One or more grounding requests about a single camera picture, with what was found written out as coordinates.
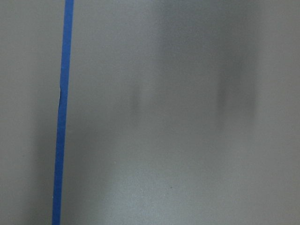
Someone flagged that blue tape grid lines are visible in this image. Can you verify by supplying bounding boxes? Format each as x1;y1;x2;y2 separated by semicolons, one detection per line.
52;0;74;225

